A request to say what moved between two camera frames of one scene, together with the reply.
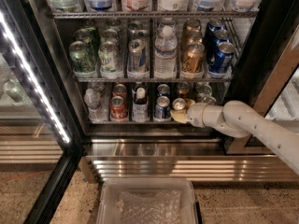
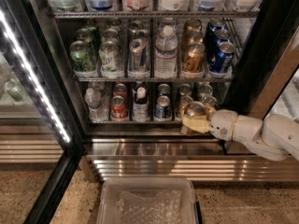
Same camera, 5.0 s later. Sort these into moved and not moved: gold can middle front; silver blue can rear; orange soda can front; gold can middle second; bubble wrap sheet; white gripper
Moved: white gripper; orange soda can front
Not moved: silver blue can rear; gold can middle second; gold can middle front; bubble wrap sheet
